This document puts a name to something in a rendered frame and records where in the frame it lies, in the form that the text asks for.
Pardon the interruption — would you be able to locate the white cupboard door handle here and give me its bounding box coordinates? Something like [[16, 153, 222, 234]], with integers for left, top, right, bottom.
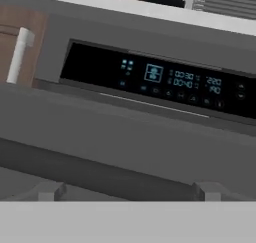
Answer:
[[6, 26, 36, 85]]

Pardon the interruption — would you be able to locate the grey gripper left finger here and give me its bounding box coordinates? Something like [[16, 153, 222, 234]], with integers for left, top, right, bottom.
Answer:
[[3, 181, 68, 202]]

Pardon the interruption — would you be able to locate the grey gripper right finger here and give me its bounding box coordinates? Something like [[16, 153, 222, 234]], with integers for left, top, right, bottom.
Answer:
[[191, 181, 252, 202]]

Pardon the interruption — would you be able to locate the dark grey dishwasher door handle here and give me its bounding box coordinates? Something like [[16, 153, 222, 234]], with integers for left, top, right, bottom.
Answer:
[[0, 137, 205, 202]]

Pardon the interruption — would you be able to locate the brown wooden cupboard door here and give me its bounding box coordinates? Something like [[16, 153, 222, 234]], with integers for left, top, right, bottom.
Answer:
[[0, 4, 50, 88]]

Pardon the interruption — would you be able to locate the grey slatted panel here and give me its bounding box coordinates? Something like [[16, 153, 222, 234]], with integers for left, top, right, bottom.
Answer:
[[191, 0, 256, 21]]

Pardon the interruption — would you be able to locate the grey dishwasher door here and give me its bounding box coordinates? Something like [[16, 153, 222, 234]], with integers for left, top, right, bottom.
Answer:
[[0, 82, 256, 202]]

